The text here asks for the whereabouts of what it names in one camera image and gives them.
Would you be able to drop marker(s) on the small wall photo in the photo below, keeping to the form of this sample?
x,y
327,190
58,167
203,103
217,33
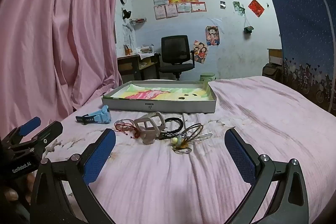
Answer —
x,y
223,4

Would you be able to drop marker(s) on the blue printed curtain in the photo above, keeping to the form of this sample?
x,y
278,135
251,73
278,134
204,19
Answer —
x,y
302,29

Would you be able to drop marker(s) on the red diamond wall paper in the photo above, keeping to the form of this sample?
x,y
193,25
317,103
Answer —
x,y
256,7

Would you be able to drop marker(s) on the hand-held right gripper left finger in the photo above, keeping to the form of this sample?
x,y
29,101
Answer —
x,y
99,155

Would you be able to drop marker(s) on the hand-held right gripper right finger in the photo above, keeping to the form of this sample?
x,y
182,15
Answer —
x,y
239,155

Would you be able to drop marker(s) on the stack of books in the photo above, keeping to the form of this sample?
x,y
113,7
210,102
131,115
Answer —
x,y
145,49

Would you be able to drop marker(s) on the wooden desk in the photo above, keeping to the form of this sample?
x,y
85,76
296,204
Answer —
x,y
128,58

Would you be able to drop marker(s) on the person's left hand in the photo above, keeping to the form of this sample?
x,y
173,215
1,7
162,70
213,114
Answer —
x,y
11,194

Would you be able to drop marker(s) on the cartoon family wall poster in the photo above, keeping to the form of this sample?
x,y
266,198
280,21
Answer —
x,y
200,52

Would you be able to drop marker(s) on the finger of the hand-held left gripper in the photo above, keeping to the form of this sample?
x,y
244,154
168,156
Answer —
x,y
50,132
30,124

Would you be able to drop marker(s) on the small black wall fan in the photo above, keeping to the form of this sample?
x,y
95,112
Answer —
x,y
127,14

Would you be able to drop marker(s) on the orange box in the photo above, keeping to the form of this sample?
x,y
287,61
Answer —
x,y
127,50

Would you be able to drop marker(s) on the blue wrist watch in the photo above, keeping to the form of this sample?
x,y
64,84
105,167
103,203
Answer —
x,y
101,116

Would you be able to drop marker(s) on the pink bed sheet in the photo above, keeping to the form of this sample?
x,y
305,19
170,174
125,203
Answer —
x,y
236,113

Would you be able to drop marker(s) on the dark bag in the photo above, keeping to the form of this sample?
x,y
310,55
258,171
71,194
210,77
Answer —
x,y
271,72

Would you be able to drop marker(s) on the green plastic stool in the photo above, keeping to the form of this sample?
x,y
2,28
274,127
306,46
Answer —
x,y
208,76

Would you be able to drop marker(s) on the black office chair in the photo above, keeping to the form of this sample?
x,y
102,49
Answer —
x,y
175,49

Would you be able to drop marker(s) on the wooden cabinet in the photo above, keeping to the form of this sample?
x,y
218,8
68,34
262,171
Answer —
x,y
275,56

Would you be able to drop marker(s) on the green wall pouch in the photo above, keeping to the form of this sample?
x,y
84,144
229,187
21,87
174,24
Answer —
x,y
248,29

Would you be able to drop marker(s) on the grey tray with colourful lining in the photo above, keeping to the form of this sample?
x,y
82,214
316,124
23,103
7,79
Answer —
x,y
183,107

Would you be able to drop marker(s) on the white wall papers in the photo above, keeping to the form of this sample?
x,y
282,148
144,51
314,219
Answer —
x,y
128,33

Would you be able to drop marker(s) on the green wall photos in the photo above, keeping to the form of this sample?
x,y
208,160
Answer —
x,y
237,7

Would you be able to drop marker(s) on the yellow green charm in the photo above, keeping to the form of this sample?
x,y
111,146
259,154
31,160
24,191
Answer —
x,y
175,140

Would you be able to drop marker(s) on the cartoon character wall poster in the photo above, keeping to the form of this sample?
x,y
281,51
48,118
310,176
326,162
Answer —
x,y
212,35

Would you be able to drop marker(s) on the pink curtain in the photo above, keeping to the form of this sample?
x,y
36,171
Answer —
x,y
65,29

